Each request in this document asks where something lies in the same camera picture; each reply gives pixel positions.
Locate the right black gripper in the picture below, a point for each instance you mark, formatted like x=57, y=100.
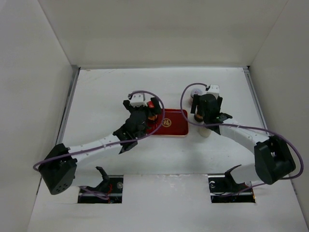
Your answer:
x=196, y=100

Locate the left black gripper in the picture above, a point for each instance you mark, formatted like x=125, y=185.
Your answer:
x=133, y=108

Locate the red lid chili sauce jar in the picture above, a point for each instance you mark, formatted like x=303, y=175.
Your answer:
x=152, y=116

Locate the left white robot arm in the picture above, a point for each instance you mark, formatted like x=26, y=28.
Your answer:
x=58, y=169

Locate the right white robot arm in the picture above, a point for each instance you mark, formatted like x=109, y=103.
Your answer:
x=272, y=157

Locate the pink spice jar grey lid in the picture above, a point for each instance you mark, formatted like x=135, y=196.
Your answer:
x=195, y=91

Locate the red lacquer tray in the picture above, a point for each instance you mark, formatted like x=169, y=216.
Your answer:
x=173, y=124

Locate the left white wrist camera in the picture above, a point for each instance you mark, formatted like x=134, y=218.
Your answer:
x=137, y=99

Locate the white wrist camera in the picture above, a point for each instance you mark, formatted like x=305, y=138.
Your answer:
x=137, y=99
x=213, y=90

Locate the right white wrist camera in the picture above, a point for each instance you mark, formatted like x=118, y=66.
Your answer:
x=213, y=90

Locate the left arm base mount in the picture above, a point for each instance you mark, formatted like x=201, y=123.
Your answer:
x=108, y=191

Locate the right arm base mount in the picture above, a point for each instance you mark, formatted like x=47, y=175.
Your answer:
x=224, y=189

